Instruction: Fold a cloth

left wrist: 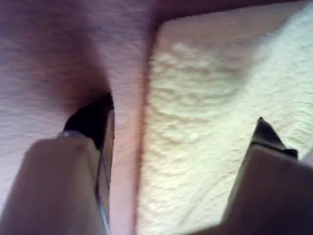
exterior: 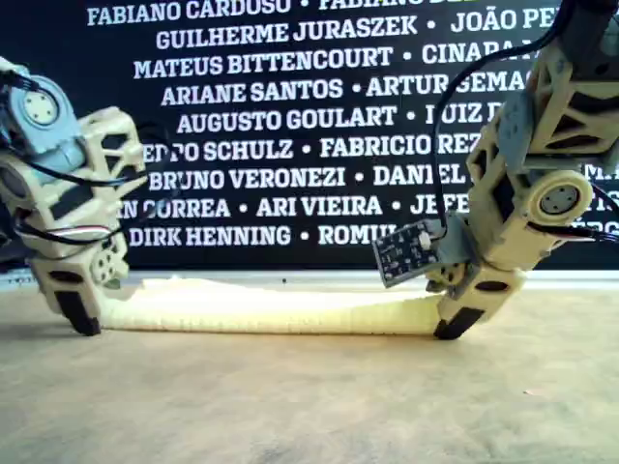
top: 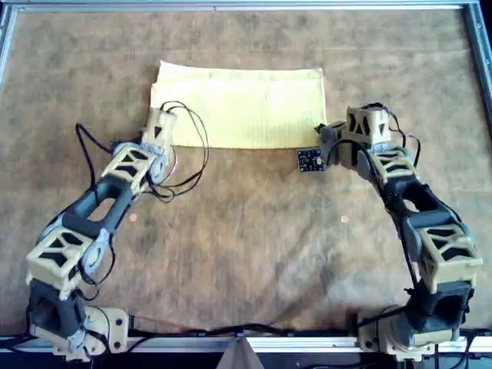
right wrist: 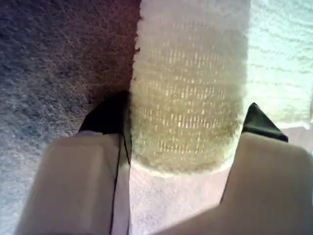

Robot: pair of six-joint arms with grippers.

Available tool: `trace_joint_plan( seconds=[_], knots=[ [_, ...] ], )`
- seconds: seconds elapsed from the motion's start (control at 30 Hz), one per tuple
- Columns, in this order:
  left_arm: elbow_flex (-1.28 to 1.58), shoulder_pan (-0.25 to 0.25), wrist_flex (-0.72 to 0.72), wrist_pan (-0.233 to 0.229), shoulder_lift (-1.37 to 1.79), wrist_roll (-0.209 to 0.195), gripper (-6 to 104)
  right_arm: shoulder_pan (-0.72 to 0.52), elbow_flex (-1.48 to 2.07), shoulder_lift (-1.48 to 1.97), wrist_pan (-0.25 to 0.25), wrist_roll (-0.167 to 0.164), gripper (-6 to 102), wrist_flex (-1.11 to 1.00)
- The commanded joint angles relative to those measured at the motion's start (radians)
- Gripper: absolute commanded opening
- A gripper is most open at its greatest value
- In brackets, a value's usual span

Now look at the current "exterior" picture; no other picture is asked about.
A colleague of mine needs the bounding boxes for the beige left gripper finger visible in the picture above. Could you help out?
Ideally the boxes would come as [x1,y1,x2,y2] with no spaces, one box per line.
[30,262,106,338]

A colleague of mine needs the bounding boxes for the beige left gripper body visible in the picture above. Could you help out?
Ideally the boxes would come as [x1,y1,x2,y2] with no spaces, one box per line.
[0,106,149,291]

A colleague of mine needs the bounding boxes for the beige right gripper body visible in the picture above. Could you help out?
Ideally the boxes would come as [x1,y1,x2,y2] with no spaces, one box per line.
[424,126,595,297]

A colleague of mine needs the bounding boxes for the beige right gripper finger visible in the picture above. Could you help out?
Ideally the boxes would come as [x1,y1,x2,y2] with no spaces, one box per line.
[432,264,527,342]

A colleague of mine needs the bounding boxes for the yellow cloth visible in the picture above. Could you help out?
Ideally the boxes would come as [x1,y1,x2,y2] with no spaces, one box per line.
[99,275,454,337]

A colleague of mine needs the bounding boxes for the black banner with white names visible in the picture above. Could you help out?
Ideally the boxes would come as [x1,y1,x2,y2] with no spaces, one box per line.
[0,0,619,272]

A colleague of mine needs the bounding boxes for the fabric table cover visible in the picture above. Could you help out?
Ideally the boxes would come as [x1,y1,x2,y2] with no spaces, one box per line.
[0,284,619,464]

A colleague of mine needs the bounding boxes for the left arm servo wires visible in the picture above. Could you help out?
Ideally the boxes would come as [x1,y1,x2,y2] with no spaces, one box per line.
[0,67,146,246]

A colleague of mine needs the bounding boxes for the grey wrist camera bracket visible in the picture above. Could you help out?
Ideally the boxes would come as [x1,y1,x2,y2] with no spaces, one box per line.
[432,212,483,275]

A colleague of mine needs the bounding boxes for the right arm servo wire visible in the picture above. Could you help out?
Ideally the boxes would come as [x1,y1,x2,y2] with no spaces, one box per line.
[526,183,619,243]

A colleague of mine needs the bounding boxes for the aluminium profile frame rail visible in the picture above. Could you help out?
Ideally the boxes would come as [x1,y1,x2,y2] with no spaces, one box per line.
[0,268,619,292]

